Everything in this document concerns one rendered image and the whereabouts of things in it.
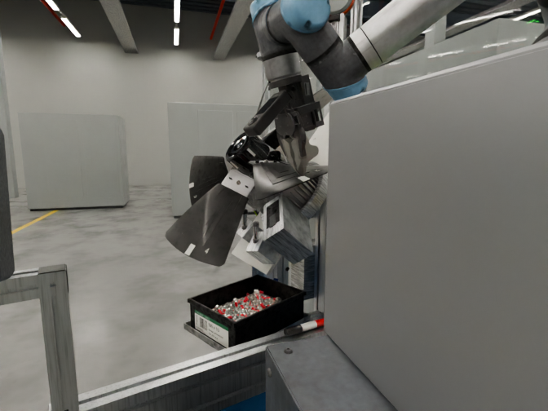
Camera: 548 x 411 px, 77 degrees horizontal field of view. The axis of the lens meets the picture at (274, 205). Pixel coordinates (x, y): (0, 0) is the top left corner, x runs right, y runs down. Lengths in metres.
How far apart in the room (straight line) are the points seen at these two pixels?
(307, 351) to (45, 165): 8.09
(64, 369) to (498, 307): 0.50
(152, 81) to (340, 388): 13.10
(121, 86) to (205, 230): 12.44
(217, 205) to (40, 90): 12.92
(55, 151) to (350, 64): 7.81
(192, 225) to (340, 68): 0.59
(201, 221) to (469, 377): 0.85
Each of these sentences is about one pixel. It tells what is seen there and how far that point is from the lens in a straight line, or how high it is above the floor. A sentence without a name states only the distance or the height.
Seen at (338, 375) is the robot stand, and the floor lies 1.00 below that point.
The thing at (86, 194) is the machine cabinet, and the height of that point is 0.32.
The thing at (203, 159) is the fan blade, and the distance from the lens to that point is 1.28.
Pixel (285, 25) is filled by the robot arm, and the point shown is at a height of 1.42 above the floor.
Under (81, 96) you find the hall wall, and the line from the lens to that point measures 13.49.
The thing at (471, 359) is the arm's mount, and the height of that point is 1.08.
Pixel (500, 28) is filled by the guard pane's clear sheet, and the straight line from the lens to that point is 1.43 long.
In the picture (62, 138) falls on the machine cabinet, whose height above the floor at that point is 1.47.
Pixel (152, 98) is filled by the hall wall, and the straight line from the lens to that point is 13.21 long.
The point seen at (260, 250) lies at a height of 0.92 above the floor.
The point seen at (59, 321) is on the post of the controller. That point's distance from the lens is 0.53.
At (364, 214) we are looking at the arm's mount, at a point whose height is 1.15.
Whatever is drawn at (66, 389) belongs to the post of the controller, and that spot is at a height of 0.90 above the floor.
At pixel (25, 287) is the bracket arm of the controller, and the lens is 0.52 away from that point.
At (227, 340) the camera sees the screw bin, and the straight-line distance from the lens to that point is 0.74.
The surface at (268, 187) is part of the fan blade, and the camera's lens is 0.77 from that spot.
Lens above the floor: 1.20
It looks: 9 degrees down
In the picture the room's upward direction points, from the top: straight up
